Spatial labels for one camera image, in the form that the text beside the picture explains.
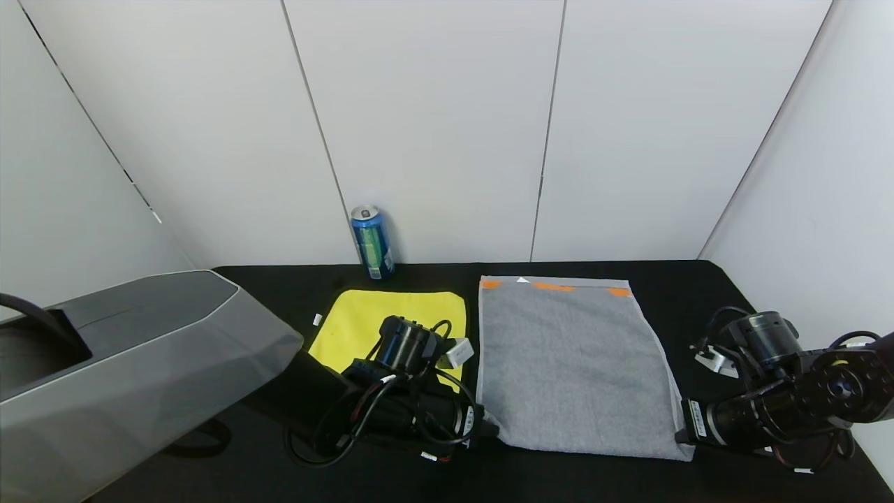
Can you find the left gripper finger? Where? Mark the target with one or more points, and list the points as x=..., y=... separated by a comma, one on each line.
x=488, y=432
x=489, y=420

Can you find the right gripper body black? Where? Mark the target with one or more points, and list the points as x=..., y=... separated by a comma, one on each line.
x=694, y=420

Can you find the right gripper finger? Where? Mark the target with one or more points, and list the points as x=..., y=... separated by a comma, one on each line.
x=680, y=436

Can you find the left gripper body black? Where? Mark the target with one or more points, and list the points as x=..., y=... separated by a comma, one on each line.
x=471, y=420

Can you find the grey terry towel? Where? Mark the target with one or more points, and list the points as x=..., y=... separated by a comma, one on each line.
x=573, y=363

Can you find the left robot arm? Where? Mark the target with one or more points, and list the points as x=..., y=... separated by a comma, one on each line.
x=140, y=363

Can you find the yellow microfibre towel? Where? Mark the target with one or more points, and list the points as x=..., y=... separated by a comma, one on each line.
x=356, y=328

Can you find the black table cloth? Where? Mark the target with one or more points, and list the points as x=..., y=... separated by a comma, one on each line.
x=601, y=482

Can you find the blue drink can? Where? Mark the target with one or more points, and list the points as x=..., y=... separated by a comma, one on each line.
x=374, y=244

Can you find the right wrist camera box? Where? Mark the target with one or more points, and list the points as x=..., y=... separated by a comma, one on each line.
x=714, y=361

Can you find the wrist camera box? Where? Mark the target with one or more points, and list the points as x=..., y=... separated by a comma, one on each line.
x=459, y=353
x=714, y=361

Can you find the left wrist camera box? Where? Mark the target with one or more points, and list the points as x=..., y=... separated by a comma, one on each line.
x=459, y=353

